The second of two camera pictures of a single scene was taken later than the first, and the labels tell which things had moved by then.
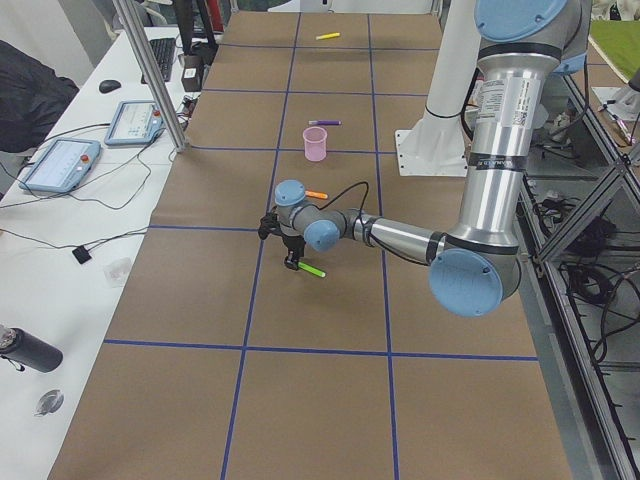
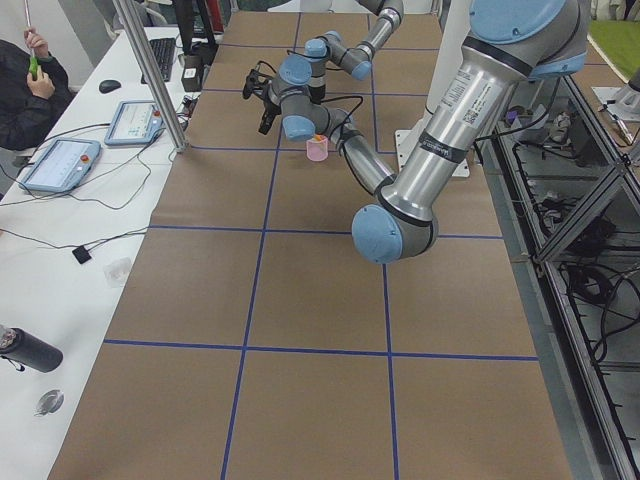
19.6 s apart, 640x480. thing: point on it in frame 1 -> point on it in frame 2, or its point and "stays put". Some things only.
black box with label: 192,72 stays put
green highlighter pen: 311,269 -> 33,67
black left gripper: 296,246 -> 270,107
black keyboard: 164,52 stays put
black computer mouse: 107,86 stays put
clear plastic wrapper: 116,272 stays put
